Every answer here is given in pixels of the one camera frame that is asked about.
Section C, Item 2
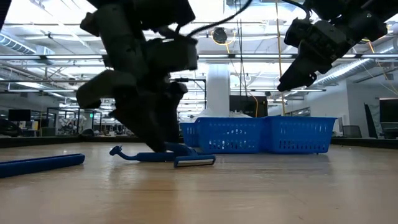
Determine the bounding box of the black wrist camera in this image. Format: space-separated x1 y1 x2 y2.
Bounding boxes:
284 17 313 48
143 36 200 74

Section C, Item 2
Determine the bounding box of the large black monitor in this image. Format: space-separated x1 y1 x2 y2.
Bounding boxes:
379 98 398 139

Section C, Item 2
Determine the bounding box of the dark office chair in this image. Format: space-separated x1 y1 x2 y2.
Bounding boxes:
0 117 24 138

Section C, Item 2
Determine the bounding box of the silver ventilation duct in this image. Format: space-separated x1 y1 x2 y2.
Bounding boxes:
313 40 398 90
0 32 57 56

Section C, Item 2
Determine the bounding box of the long ceiling light strip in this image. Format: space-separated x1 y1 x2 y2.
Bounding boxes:
0 53 398 60

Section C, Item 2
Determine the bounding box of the black leaning panel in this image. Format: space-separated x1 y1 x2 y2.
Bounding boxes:
363 103 379 139

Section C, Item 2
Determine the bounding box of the black screen panel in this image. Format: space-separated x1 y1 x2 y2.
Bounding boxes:
229 95 269 118

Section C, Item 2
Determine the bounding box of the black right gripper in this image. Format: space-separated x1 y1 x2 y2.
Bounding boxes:
276 22 351 93

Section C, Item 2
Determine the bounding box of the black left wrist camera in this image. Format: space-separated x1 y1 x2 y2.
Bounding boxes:
143 36 200 74

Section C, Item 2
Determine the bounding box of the grey mesh office chair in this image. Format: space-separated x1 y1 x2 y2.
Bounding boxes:
341 124 363 139

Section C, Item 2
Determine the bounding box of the white building column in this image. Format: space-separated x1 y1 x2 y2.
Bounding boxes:
206 63 231 118

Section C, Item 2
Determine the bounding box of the black distant station frame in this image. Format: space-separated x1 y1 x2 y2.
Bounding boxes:
46 107 103 137

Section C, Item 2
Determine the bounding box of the black desk monitor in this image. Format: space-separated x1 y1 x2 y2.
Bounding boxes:
7 108 32 123

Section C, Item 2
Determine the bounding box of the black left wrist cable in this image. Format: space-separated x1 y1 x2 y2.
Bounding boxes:
175 0 254 38

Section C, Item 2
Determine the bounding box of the blue disposable razor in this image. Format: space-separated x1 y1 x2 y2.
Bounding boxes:
109 142 216 169
0 153 86 179

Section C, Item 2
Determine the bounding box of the black ceiling cable reel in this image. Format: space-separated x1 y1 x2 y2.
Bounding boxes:
212 27 229 45

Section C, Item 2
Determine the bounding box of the blue plastic mesh basket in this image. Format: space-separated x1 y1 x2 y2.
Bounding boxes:
262 116 338 156
180 121 200 148
194 116 266 155

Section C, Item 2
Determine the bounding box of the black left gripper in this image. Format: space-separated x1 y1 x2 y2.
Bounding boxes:
76 0 188 153

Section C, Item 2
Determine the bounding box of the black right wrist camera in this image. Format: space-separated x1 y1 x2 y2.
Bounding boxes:
284 17 313 48

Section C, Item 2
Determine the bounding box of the black aluminium table frame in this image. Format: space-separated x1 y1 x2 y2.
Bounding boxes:
0 134 398 149

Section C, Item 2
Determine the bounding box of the white toiletry packet clear wrap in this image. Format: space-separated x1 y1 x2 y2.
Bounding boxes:
192 108 212 119
229 110 253 119

